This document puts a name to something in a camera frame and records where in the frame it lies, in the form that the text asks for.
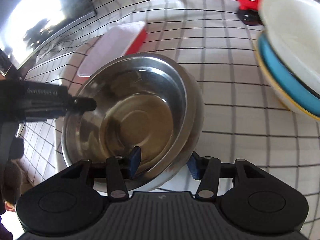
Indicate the white paper noodle cup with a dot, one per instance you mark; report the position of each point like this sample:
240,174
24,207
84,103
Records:
293,32

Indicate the yellow rimmed white bowl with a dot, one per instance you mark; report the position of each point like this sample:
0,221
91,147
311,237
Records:
277,87

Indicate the red white plastic tray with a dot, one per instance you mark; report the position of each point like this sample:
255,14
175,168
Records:
120,40

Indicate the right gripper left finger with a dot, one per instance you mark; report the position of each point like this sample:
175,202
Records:
116,170

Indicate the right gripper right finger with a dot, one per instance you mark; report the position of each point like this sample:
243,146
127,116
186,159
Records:
209,170

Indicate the blue enamel bowl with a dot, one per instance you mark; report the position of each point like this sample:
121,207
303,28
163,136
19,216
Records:
285,75

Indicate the black computer monitor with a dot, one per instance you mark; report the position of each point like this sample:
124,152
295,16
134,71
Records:
29,25

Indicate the stainless steel bowl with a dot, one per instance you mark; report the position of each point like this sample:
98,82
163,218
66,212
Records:
140,102

